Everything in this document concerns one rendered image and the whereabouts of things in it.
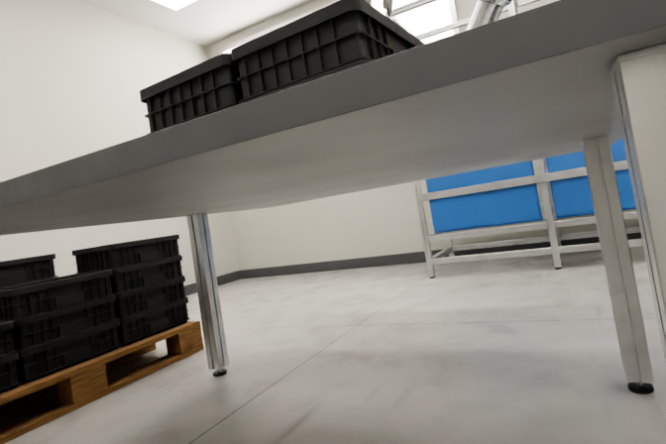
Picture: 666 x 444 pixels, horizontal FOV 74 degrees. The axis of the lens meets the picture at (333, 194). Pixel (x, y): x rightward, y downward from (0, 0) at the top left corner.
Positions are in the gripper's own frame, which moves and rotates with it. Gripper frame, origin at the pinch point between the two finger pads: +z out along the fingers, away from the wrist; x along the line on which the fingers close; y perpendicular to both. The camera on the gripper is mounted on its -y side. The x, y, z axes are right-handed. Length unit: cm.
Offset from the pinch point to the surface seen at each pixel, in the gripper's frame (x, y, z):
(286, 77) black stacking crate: 37, -38, 30
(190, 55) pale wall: 70, 394, -146
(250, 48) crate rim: 42, -34, 22
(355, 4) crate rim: 25, -50, 22
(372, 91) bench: 37, -83, 46
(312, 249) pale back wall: -27, 347, 90
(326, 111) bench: 41, -80, 47
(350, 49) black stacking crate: 27, -48, 29
